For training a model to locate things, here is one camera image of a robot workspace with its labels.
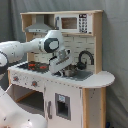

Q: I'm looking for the small metal pot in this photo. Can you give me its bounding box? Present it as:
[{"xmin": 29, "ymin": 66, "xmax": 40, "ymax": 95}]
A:
[{"xmin": 64, "ymin": 65, "xmax": 77, "ymax": 77}]

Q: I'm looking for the grey sink basin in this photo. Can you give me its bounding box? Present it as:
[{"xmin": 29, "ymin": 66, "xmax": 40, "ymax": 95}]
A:
[{"xmin": 52, "ymin": 66, "xmax": 94, "ymax": 82}]

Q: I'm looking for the toy microwave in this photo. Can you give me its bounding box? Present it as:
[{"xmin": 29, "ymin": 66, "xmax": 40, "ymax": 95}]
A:
[{"xmin": 55, "ymin": 14, "xmax": 93, "ymax": 34}]

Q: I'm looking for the white cabinet door with dispenser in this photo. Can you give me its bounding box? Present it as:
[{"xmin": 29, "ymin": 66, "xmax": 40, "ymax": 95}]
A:
[{"xmin": 45, "ymin": 82, "xmax": 81, "ymax": 128}]

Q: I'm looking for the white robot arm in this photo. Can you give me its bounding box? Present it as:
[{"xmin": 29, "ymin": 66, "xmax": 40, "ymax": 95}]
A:
[{"xmin": 0, "ymin": 30, "xmax": 72, "ymax": 128}]

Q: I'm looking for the right oven knob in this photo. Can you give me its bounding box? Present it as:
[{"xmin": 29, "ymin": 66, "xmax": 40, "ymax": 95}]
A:
[{"xmin": 32, "ymin": 81, "xmax": 38, "ymax": 87}]

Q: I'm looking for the black stovetop with red burners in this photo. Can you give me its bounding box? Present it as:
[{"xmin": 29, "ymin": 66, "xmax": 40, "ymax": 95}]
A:
[{"xmin": 17, "ymin": 60, "xmax": 54, "ymax": 74}]

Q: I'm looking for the black toy faucet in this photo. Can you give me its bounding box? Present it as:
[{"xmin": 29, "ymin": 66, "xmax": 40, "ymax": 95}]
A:
[{"xmin": 75, "ymin": 49, "xmax": 95, "ymax": 71}]

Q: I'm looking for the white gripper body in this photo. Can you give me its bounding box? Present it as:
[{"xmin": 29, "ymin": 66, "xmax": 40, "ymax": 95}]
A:
[{"xmin": 49, "ymin": 49, "xmax": 71, "ymax": 74}]

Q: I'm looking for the oven knob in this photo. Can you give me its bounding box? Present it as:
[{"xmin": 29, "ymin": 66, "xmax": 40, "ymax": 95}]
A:
[
  {"xmin": 13, "ymin": 76, "xmax": 19, "ymax": 81},
  {"xmin": 32, "ymin": 81, "xmax": 38, "ymax": 87}
]

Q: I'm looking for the wooden toy kitchen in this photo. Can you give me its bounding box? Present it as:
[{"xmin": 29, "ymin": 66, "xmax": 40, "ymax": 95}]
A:
[{"xmin": 9, "ymin": 10, "xmax": 115, "ymax": 128}]

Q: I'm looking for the grey range hood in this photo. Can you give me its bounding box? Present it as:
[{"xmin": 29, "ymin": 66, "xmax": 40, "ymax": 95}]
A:
[{"xmin": 25, "ymin": 15, "xmax": 53, "ymax": 33}]

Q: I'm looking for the left oven knob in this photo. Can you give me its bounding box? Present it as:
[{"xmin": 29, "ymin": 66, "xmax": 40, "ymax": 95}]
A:
[{"xmin": 13, "ymin": 76, "xmax": 19, "ymax": 81}]

